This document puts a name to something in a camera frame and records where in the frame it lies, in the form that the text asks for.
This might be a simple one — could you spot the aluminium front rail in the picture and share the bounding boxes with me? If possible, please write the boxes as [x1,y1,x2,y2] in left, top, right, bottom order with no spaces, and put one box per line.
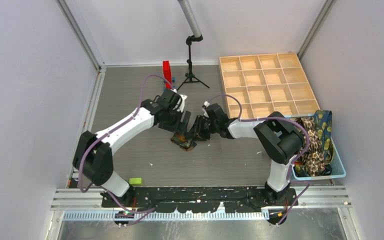
[51,185,352,223]

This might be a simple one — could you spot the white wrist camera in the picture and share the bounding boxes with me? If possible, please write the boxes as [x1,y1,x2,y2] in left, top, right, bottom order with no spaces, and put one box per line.
[174,94,188,112]
[202,101,210,109]

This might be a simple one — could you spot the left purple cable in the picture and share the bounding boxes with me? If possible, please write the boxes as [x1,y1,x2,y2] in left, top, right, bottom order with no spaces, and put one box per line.
[77,74,175,226]

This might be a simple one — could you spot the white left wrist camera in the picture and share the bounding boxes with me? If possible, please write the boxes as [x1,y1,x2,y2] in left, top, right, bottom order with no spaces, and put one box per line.
[174,94,188,112]

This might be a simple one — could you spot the brown floral black tie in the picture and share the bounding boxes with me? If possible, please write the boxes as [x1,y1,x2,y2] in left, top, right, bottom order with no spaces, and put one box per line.
[294,117,332,177]

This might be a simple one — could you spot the blue tie yellow leaves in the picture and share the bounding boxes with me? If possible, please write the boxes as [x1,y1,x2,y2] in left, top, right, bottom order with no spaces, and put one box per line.
[313,109,334,165]

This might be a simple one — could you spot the purple cable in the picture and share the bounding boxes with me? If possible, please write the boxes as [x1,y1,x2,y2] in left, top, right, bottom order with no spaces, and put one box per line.
[205,94,311,226]
[77,74,175,226]

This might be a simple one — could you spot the lime green block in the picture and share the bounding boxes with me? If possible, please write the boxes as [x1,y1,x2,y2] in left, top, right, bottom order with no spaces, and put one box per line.
[128,177,143,186]

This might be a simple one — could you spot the black tripod stand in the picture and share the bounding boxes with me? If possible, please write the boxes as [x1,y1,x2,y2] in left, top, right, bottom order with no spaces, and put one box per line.
[176,35,210,90]

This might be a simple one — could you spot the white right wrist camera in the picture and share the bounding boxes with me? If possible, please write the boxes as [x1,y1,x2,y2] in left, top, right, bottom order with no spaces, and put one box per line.
[202,101,210,109]

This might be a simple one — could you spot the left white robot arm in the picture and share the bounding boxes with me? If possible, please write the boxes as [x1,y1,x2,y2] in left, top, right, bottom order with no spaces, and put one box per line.
[72,89,191,207]

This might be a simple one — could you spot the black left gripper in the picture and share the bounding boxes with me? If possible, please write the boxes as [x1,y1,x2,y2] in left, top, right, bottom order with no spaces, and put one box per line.
[159,107,191,136]

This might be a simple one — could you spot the light blue plastic basket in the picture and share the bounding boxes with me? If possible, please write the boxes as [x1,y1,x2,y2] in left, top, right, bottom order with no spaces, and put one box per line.
[288,113,346,181]

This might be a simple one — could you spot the wooden compartment tray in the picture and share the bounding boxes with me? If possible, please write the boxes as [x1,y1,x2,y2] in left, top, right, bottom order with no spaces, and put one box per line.
[219,53,320,119]

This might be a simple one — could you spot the blue orange green tie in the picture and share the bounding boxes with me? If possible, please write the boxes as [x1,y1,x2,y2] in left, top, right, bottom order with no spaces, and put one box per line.
[170,133,197,152]

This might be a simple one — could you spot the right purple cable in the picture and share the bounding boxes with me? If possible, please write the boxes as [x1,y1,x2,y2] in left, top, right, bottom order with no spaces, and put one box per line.
[205,94,311,226]

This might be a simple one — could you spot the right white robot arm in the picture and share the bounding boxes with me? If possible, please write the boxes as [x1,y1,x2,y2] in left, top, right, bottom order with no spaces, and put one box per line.
[188,103,309,205]

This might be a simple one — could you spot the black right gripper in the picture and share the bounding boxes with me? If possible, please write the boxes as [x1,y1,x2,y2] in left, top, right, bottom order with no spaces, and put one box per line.
[186,115,219,142]

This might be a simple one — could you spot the grey pole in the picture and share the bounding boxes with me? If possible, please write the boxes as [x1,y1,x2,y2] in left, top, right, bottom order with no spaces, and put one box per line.
[178,0,203,40]

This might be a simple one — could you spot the red toy block truck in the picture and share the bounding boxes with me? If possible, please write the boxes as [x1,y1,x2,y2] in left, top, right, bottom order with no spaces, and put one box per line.
[162,60,176,90]

